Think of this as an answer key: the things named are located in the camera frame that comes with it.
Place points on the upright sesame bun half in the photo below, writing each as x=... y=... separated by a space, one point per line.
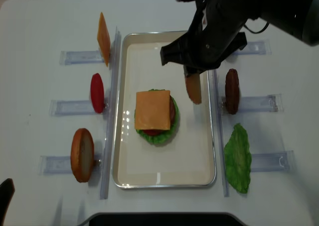
x=82 y=155

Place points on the upright brown meat patty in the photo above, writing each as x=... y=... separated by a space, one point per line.
x=232 y=91

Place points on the cheese slice on burger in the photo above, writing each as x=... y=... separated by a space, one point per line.
x=152 y=110

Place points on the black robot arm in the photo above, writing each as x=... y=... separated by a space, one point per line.
x=299 y=18

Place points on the clear acrylic right rack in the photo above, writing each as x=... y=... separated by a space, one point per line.
x=267 y=156

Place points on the upright red tomato slice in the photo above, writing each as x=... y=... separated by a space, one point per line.
x=97 y=93

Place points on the meat patty on burger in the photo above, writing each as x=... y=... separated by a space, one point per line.
x=172 y=111

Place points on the clear acrylic left rack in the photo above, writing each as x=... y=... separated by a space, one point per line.
x=58 y=164

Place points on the bun top half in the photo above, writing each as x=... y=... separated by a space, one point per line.
x=193 y=88

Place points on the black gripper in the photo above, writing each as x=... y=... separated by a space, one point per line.
x=213 y=34

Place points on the upright cheese slice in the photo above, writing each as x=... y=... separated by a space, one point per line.
x=103 y=39

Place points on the clear acrylic rack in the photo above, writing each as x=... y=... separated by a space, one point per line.
x=267 y=156
x=58 y=164

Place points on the white rectangular metal tray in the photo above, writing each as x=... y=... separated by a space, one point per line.
x=188 y=160

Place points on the tomato slice on burger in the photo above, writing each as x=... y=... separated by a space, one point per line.
x=152 y=132

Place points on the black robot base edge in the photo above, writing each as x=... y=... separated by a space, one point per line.
x=165 y=219

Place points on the upright green lettuce leaf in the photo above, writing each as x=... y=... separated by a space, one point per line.
x=238 y=159

